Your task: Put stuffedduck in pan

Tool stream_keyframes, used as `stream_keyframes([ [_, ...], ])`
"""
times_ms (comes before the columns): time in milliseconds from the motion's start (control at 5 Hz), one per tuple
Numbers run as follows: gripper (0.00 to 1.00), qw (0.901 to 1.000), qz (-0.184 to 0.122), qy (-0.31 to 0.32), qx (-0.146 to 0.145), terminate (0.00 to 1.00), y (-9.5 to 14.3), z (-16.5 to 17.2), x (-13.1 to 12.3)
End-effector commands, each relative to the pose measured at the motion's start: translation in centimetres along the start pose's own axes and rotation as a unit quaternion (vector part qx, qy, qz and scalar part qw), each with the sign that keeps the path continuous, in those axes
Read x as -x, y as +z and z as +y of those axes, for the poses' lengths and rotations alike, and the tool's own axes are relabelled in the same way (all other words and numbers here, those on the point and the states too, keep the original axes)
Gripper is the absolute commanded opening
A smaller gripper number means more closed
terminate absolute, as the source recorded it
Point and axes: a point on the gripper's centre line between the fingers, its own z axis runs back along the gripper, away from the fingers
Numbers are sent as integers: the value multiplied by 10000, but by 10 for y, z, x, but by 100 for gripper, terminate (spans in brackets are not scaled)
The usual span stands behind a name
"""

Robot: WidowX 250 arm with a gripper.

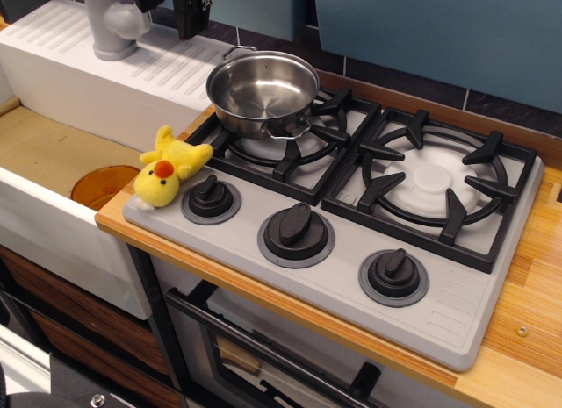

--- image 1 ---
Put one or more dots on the white toy sink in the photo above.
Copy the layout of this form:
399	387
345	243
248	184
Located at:
65	113

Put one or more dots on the teal wall cabinet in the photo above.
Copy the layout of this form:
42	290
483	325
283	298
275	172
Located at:
504	48

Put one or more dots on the right black burner grate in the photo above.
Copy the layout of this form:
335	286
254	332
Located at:
456	194

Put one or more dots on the black stove knob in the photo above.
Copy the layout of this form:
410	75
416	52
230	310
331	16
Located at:
296	238
393	278
211	202

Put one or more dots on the orange plastic drain plate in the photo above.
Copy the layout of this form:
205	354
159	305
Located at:
95	189

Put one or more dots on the stainless steel pot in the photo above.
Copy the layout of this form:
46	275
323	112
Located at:
263	95

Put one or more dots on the left black stove knob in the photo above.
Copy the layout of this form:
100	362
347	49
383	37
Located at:
211	202

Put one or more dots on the yellow stuffed duck toy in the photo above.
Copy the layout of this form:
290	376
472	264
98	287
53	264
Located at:
170	164

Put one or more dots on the grey toy faucet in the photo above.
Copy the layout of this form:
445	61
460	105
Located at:
115	28

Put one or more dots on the toy oven door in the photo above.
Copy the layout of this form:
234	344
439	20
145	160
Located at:
339	363

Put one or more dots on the wooden drawer front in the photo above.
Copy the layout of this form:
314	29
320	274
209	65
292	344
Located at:
116	348

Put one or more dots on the right black stove knob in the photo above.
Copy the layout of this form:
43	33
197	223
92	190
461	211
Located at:
393	278

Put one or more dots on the black burner grate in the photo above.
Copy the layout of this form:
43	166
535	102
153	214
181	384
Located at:
304	168
456	194

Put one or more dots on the black oven door handle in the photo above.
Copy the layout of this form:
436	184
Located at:
261	372

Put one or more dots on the left black burner grate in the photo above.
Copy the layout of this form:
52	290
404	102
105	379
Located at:
304	168

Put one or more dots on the grey toy stove top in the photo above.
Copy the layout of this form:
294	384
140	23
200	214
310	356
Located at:
447	325

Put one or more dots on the middle black stove knob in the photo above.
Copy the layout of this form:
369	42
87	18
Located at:
296	238

